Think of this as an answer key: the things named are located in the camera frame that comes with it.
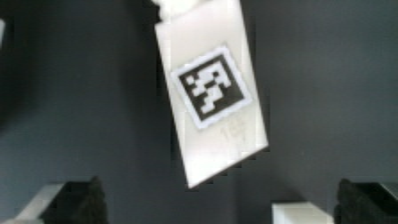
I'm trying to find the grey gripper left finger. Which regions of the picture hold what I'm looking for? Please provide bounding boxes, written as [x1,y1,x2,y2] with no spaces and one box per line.
[14,177,108,224]

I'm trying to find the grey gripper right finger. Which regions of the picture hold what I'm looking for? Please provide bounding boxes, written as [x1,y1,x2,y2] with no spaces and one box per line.
[334,179,398,224]

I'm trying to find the white stool leg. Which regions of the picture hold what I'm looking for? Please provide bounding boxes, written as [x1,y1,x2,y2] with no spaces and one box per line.
[151,0,268,187]

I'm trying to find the white U-shaped fence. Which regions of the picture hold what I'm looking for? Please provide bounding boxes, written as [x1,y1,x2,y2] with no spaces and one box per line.
[272,202,334,224]

